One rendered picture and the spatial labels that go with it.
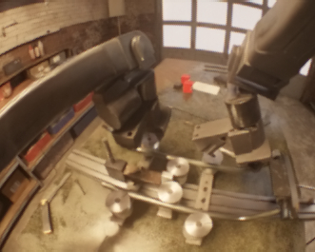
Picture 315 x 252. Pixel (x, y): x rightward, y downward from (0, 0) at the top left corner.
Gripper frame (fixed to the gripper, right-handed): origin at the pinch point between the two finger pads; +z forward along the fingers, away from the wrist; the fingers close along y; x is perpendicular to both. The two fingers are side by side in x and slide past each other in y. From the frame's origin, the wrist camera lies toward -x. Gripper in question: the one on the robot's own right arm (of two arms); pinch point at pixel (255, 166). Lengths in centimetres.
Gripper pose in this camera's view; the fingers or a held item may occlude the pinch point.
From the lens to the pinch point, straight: 39.2
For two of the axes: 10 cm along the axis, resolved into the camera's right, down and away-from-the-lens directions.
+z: 5.0, 7.5, 4.3
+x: 8.1, -2.2, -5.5
